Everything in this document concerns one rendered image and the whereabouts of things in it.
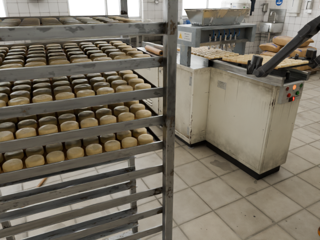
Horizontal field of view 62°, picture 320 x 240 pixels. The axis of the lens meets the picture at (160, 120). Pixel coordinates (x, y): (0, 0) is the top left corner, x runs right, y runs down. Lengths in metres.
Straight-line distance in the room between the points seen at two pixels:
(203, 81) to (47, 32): 1.94
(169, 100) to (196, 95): 1.71
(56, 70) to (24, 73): 0.07
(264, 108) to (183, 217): 1.00
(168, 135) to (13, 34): 0.48
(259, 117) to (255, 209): 0.68
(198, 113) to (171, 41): 1.87
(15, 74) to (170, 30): 0.39
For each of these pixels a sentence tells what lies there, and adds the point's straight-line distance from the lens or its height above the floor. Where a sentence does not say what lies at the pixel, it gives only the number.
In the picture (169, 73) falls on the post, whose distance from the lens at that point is 0.75.
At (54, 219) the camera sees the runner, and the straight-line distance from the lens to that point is 0.92.
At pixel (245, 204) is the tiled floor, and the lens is 2.18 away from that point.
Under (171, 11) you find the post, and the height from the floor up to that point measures 1.36.
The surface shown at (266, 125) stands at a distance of 2.17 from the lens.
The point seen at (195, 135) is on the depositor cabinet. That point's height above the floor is 0.17.
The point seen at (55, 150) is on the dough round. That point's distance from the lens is 0.89.
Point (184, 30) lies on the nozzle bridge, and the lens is 2.46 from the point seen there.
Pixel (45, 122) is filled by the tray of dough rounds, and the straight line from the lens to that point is 0.85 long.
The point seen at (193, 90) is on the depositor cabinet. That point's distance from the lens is 2.44.
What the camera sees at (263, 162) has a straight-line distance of 2.32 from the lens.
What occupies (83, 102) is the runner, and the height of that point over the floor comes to 1.14.
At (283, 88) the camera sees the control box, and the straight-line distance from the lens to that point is 2.08.
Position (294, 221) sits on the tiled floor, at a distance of 2.17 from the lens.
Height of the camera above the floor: 1.39
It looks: 24 degrees down
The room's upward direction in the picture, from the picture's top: straight up
